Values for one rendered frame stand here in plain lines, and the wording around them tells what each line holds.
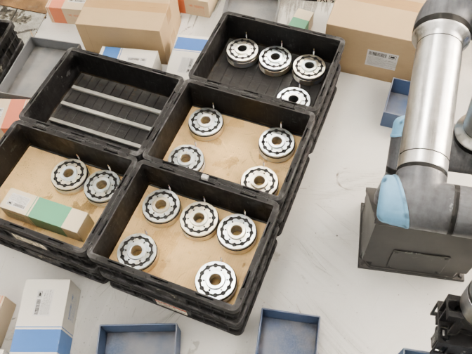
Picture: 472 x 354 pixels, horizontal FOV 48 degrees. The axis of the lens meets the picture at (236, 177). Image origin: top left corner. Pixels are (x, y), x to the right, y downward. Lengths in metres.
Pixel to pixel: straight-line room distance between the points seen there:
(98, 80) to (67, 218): 0.53
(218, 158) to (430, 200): 0.84
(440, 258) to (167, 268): 0.69
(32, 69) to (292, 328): 1.30
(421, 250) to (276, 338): 0.43
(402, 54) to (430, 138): 0.98
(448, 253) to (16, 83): 1.52
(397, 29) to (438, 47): 0.85
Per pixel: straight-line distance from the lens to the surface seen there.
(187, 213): 1.42
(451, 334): 0.92
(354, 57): 1.85
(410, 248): 1.40
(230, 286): 1.33
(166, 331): 1.47
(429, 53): 0.95
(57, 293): 1.49
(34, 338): 1.48
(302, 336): 1.45
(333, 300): 1.49
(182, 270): 1.39
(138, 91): 1.73
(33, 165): 1.66
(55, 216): 1.47
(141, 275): 1.29
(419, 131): 0.86
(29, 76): 2.08
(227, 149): 1.55
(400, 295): 1.52
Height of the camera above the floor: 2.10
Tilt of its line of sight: 59 degrees down
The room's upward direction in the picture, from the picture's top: 6 degrees counter-clockwise
